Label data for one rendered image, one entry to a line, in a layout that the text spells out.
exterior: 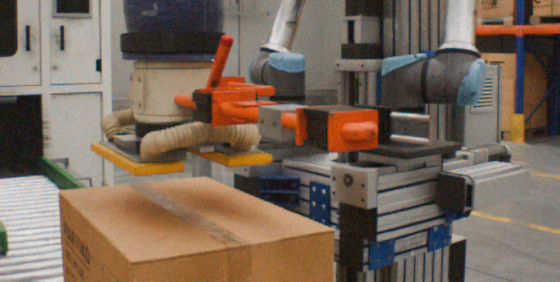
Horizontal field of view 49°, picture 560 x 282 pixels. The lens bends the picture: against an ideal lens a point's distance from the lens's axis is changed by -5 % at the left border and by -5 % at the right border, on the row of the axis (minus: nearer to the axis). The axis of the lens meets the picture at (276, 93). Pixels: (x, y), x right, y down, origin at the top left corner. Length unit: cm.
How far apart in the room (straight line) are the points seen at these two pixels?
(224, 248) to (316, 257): 20
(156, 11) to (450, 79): 74
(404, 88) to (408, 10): 33
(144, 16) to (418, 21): 93
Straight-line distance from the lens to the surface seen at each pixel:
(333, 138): 80
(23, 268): 237
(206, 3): 130
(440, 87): 163
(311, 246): 123
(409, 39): 192
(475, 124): 211
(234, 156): 128
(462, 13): 169
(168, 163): 122
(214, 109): 110
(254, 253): 117
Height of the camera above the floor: 129
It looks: 4 degrees down
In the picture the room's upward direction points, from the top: straight up
